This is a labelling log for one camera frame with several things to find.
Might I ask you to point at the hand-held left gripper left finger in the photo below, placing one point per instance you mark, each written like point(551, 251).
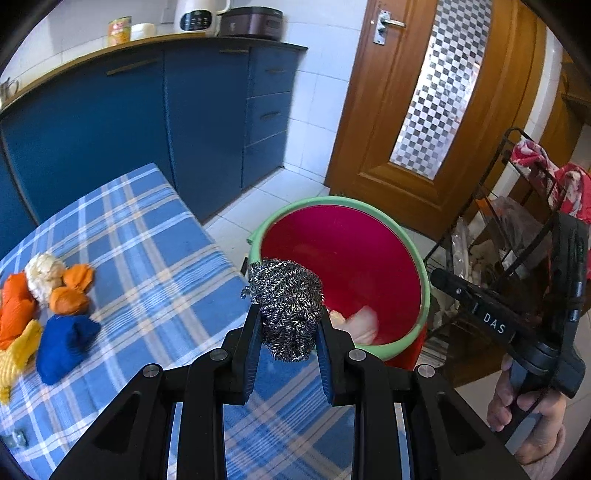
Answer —
point(251, 353)

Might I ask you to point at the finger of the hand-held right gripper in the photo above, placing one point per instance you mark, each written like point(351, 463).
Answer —
point(475, 304)

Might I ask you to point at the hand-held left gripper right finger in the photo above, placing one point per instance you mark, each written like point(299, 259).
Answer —
point(325, 362)

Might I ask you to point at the steel wool scrubber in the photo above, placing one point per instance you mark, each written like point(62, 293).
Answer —
point(286, 304)

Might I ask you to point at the red bucket with green rim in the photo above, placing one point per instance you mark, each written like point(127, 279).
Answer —
point(341, 249)

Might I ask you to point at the blue foam net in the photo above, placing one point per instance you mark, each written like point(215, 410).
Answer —
point(60, 346)

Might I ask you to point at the yellow foam net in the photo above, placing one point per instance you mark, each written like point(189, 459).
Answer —
point(21, 350)

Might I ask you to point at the person's right hand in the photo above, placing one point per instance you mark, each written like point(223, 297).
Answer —
point(547, 424)

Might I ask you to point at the white crumpled wrapper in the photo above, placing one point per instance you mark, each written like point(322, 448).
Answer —
point(364, 323)

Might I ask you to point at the clear plastic bag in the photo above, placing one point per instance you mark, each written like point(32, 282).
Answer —
point(512, 217)

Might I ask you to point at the blue plaid tablecloth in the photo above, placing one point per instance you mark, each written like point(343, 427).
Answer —
point(152, 258)

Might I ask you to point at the red floral cloth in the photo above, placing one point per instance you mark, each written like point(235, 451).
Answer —
point(568, 184)

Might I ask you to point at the wooden door with glass panel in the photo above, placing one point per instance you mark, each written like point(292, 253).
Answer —
point(369, 115)

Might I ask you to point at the white mesh ball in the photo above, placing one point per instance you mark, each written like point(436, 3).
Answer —
point(44, 277)

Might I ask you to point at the small clear glass piece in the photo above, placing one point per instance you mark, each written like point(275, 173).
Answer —
point(17, 438)

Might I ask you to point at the blue kitchen cabinet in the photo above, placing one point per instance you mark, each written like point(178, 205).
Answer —
point(115, 120)

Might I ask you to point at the dark rice cooker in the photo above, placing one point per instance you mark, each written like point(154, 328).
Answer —
point(251, 23)

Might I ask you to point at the white bowl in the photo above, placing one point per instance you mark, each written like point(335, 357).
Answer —
point(143, 31)

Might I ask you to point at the white electric kettle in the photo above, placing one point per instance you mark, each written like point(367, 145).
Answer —
point(198, 16)

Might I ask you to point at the yellow tin can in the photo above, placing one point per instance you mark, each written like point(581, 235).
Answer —
point(120, 31)

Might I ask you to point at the metal teapot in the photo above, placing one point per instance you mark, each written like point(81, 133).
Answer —
point(7, 92)

